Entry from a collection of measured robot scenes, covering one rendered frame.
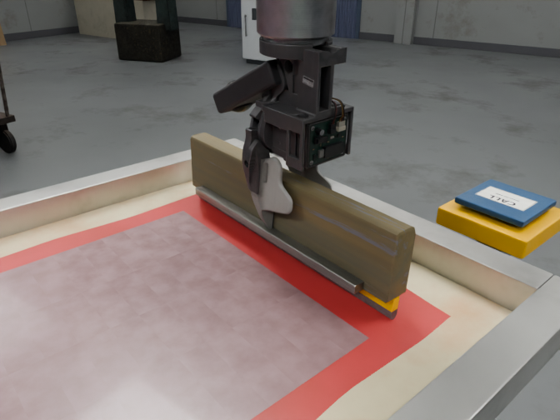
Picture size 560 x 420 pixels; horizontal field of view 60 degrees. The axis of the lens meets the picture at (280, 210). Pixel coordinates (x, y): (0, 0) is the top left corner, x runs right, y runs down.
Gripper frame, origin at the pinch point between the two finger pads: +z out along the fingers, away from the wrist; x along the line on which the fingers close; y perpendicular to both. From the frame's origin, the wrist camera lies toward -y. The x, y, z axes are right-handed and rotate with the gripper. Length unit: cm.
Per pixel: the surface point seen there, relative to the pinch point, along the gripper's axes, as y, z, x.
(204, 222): -10.7, 5.2, -4.2
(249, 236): -4.0, 5.0, -1.7
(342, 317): 14.7, 4.3, -4.4
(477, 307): 22.6, 4.2, 7.4
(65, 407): 7.8, 4.1, -29.0
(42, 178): -278, 110, 36
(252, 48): -496, 101, 376
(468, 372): 28.0, 0.2, -5.2
